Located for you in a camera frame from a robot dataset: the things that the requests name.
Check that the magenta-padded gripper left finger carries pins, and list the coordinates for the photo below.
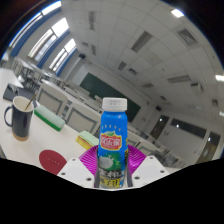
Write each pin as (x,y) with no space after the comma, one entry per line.
(75,170)

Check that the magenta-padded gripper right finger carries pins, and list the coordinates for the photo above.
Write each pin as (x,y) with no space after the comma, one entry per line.
(148,168)

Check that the blue white-capped drink bottle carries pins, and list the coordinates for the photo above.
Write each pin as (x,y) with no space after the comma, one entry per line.
(113,130)

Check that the flat round red coaster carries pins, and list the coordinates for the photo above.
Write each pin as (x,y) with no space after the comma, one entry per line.
(51,161)

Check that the dark door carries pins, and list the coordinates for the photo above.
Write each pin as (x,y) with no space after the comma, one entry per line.
(159,127)

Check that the green and white pouch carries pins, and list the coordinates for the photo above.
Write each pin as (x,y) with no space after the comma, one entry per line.
(50,117)

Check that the dark blue mug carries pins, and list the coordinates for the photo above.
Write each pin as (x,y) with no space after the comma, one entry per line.
(21,123)

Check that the grey classroom chairs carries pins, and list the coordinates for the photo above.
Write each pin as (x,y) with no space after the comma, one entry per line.
(50,100)

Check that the wooden stir stick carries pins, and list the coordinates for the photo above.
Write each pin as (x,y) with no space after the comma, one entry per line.
(30,101)

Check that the dark green blackboard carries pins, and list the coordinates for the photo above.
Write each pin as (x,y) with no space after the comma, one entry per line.
(96,86)

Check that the bunch of keys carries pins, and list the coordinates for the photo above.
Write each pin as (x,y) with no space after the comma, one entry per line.
(12,89)

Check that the ceiling light panels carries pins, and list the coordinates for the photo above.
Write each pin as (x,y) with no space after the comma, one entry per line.
(141,40)

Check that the blue curtains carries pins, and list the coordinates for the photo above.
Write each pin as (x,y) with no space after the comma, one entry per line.
(15,50)

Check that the tall classroom windows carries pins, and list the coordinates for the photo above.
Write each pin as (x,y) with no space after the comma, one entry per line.
(60,26)

